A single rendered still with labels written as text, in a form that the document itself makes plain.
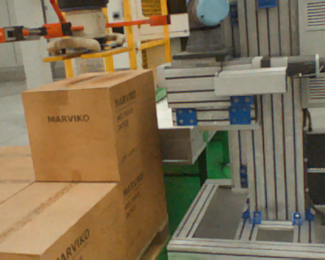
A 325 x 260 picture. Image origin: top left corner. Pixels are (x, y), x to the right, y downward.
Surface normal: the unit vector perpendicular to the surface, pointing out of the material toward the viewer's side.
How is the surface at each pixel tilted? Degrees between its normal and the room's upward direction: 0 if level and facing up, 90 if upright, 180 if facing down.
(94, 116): 90
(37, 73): 89
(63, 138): 90
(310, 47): 90
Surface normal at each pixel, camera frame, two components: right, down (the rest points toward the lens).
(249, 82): -0.29, 0.24
